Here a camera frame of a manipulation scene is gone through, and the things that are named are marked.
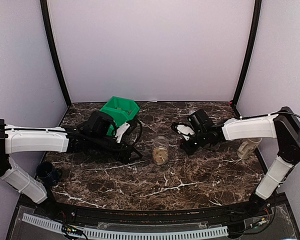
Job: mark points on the beige ceramic mug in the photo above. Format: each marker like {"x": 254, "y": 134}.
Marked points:
{"x": 247, "y": 147}

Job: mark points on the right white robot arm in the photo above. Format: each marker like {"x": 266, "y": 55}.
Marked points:
{"x": 282, "y": 125}

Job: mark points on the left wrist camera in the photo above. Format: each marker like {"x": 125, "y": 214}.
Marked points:
{"x": 99, "y": 123}

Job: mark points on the clear glass jar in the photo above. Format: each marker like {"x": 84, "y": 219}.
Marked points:
{"x": 160, "y": 152}

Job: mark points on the small green circuit board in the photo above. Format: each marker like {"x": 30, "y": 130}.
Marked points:
{"x": 68, "y": 229}

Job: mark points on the dark blue mug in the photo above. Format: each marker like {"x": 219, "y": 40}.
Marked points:
{"x": 48, "y": 174}

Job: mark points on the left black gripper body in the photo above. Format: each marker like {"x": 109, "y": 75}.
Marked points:
{"x": 98, "y": 144}

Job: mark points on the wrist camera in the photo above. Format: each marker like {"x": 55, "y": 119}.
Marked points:
{"x": 99, "y": 123}
{"x": 200, "y": 121}

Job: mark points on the left black frame post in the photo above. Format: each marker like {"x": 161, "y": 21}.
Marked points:
{"x": 53, "y": 52}

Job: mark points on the white slotted cable duct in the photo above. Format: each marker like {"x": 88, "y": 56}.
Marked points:
{"x": 98, "y": 234}

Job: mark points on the black frame post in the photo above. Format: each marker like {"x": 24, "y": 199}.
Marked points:
{"x": 248, "y": 53}
{"x": 53, "y": 52}

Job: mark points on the green bin end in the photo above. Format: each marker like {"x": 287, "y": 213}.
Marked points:
{"x": 120, "y": 109}

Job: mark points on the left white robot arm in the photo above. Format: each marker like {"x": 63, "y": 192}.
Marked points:
{"x": 89, "y": 135}

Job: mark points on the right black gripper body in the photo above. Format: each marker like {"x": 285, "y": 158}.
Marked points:
{"x": 201, "y": 140}

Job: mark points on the black front rail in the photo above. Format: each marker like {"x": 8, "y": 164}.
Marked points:
{"x": 80, "y": 214}

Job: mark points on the right black frame post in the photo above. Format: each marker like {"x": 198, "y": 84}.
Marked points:
{"x": 248, "y": 53}

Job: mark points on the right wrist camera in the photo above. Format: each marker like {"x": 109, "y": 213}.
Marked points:
{"x": 200, "y": 121}

